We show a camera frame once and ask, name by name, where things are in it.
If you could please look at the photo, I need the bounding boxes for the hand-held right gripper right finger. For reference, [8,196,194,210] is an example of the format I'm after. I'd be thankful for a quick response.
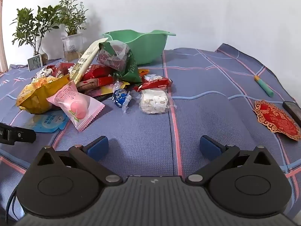
[185,135,280,186]

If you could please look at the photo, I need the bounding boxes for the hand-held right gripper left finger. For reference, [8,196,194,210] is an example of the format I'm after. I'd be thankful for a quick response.
[29,136,123,186]

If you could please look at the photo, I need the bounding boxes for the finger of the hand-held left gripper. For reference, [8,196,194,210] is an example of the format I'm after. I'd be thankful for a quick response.
[0,122,36,145]

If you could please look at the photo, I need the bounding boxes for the pink peach candy packet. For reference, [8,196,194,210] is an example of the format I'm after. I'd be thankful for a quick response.
[46,80,105,132]

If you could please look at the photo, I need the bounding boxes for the blue foil chocolate ball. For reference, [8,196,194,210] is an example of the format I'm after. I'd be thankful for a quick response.
[112,88,132,113]

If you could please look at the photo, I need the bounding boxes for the pink yellow snack packet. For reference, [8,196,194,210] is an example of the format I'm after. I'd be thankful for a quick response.
[90,81,130,97]

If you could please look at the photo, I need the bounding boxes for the dark red snack packet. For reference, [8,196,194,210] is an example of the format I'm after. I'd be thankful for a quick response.
[76,76,114,92]

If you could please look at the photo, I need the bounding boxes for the white round-print candy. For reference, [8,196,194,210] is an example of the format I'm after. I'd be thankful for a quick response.
[35,66,54,79]

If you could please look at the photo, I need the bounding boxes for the white nougat candy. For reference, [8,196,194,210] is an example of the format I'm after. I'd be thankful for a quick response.
[139,89,177,115]

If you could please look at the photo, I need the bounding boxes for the red tea packet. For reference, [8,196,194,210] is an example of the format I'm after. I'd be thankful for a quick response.
[81,64,113,80]

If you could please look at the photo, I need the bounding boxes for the cream milk tea sachet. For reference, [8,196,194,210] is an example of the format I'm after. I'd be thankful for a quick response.
[69,40,109,83]

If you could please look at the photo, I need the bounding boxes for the red snack bar packet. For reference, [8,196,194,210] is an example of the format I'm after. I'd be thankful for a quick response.
[134,77,173,92]

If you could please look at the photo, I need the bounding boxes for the green bag of red dates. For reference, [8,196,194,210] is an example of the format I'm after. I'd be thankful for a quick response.
[97,40,143,85]

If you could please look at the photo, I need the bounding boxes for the white printed candy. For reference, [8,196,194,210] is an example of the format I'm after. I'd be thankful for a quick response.
[143,74,164,82]

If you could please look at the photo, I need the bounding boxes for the green plastic bowl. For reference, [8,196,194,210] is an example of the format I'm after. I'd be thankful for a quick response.
[103,29,177,66]

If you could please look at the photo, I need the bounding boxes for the light blue mask packet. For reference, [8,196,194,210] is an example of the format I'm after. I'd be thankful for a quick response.
[25,110,70,134]

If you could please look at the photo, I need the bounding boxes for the blue plaid tablecloth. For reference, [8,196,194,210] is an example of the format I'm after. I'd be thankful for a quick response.
[0,43,301,226]

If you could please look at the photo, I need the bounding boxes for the red flat candy wrapper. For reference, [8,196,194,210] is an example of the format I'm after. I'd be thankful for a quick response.
[253,99,301,142]

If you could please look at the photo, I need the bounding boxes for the white digital clock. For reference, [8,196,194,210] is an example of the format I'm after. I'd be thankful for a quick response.
[27,54,43,71]

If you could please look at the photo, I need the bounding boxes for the teal pen with yellow cap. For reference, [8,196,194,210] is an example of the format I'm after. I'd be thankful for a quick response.
[254,75,274,97]

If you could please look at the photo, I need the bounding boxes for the pink patterned curtain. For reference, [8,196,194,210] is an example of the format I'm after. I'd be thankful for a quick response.
[0,0,7,72]

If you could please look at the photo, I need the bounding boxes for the black phone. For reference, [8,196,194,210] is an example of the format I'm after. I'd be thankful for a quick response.
[282,101,301,120]

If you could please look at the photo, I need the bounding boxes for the tall plant in clear jar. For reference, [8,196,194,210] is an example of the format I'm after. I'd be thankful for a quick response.
[58,0,88,63]

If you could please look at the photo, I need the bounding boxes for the leafy plant in round vase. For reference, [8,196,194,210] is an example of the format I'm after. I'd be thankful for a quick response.
[11,5,63,65]

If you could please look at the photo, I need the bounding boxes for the black cable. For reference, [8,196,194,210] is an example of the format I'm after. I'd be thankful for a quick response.
[5,185,24,222]

